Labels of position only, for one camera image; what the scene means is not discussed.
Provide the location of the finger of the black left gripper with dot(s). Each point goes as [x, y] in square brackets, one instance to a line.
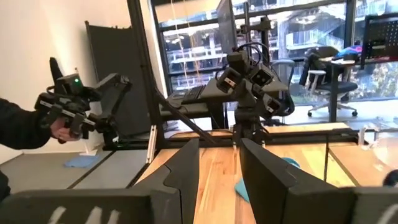
[230, 80]
[272, 103]

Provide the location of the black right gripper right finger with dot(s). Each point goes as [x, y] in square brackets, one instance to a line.
[280, 199]

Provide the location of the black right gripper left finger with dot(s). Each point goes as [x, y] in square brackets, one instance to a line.
[174, 193]

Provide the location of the clear plastic cup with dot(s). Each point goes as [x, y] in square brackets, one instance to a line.
[367, 137]

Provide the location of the person's forearm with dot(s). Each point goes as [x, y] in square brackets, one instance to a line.
[21, 124]

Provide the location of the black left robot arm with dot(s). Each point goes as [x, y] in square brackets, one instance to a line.
[245, 124]

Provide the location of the grey mesh office chair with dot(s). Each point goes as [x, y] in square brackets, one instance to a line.
[284, 71]

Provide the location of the teal cloth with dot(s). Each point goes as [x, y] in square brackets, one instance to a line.
[242, 190]

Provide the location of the black keyboard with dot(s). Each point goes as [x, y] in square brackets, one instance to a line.
[191, 93]

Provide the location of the silver aluminium bar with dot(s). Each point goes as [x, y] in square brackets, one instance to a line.
[151, 143]

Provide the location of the black monitor stand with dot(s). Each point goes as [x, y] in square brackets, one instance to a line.
[265, 37]

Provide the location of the grey computer monitor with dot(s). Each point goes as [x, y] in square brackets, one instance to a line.
[227, 25]

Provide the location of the background office desk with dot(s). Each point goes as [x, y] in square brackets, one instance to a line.
[333, 93]

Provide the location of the white black office chair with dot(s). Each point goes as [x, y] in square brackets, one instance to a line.
[337, 87]

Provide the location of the blue red bag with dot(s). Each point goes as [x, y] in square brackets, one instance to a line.
[349, 51]

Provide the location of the blue floor mat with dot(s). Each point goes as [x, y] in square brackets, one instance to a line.
[82, 161]

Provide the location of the dark grey partition panel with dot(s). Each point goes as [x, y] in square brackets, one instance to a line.
[118, 56]

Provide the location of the black perforated panel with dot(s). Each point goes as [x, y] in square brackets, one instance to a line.
[381, 37]

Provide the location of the person's hand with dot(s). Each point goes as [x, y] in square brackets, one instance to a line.
[62, 132]

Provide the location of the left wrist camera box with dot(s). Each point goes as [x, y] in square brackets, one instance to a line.
[261, 74]

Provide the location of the black aluminium rig frame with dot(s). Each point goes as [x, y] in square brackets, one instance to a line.
[141, 62]

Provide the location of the black window frame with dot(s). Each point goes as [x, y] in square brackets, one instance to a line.
[349, 25]

